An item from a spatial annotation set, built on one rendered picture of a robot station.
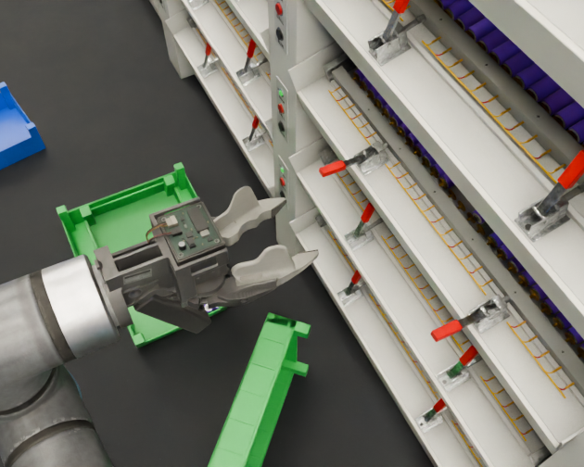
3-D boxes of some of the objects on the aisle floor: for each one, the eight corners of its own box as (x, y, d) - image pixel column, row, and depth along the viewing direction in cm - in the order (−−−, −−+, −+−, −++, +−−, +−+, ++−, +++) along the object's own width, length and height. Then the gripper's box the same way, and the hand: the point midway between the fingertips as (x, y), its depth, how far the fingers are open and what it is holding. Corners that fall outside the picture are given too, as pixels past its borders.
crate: (216, 504, 114) (203, 477, 97) (272, 357, 130) (268, 311, 113) (258, 520, 113) (251, 494, 96) (309, 368, 129) (311, 324, 112)
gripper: (119, 326, 53) (336, 237, 59) (75, 213, 60) (275, 143, 66) (136, 367, 60) (329, 283, 66) (95, 261, 67) (274, 195, 73)
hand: (292, 233), depth 68 cm, fingers open, 7 cm apart
